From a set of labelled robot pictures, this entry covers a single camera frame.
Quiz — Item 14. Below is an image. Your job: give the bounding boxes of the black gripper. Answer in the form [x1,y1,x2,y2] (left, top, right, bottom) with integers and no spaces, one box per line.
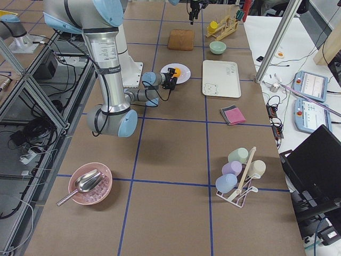
[186,0,208,25]
[162,68,177,91]

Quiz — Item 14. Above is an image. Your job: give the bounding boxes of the orange fruit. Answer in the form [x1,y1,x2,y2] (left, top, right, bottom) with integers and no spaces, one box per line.
[173,67,181,78]

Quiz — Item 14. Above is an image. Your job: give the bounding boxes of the white round plate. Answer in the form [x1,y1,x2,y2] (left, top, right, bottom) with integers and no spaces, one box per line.
[160,63,191,84]

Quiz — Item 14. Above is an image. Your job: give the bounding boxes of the brown wooden tray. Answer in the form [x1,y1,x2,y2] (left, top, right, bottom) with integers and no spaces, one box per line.
[167,29,194,51]

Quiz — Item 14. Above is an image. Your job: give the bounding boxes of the cream bear tray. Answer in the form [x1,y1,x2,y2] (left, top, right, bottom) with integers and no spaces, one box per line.
[202,60,241,99]

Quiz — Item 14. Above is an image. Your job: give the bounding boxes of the yellow mug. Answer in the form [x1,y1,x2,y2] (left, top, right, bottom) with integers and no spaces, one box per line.
[207,21,218,34]

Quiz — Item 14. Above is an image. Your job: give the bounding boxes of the wooden drying rack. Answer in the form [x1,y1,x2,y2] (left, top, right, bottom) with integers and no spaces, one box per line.
[205,8,240,41]

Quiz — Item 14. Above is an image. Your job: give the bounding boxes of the green bowl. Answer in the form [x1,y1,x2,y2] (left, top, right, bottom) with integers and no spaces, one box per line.
[209,41,227,55]

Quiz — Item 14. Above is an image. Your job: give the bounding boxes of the green brush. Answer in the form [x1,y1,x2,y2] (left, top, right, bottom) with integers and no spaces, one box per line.
[235,10,245,21]

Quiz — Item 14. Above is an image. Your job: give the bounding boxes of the grey cloth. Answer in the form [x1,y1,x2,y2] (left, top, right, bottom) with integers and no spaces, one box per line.
[220,106,236,125]

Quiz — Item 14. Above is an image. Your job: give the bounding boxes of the pink cloth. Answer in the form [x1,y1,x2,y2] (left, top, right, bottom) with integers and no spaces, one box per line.
[225,108,246,125]

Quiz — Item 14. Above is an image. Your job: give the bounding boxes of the green cup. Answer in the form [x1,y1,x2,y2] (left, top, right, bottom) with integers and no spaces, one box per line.
[228,147,249,164]

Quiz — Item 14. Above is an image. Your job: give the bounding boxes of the purple cup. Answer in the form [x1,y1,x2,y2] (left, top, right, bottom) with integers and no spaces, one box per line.
[222,161,242,176]

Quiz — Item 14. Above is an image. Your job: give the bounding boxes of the blue cup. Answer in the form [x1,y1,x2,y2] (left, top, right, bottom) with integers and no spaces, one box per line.
[215,173,238,194]

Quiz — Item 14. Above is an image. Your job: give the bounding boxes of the beige cup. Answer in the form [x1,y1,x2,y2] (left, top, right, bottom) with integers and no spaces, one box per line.
[247,160,266,177]

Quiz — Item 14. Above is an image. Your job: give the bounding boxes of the upper teach pendant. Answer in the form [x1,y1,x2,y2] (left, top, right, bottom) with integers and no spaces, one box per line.
[293,71,328,102]

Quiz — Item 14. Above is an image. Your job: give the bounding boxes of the teach pendant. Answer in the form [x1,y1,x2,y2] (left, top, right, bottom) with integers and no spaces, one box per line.
[293,71,328,102]
[294,99,332,133]

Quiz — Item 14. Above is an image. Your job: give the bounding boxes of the metal scoop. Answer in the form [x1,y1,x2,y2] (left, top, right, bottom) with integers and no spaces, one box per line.
[56,169,103,207]

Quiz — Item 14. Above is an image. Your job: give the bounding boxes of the lower teach pendant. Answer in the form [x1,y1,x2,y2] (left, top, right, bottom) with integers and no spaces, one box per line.
[294,99,332,133]

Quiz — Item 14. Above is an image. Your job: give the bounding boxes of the pink bowl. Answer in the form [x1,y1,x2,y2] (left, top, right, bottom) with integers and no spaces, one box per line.
[68,162,112,205]

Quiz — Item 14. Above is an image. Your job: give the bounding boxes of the black laptop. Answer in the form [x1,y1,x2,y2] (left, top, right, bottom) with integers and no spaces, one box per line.
[280,125,340,206]

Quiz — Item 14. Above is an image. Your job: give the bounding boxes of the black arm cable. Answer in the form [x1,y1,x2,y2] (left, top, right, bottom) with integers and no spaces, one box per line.
[141,79,173,102]

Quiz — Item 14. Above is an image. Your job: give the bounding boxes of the aluminium frame post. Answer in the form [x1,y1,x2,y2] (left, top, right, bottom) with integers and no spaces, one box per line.
[254,0,302,84]

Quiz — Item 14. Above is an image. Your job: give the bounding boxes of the wooden rack handle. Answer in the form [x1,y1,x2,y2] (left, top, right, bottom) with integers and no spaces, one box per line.
[236,147,257,195]

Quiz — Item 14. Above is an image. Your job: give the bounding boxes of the white wire cup rack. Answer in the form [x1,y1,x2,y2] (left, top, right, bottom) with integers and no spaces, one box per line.
[215,160,261,208]

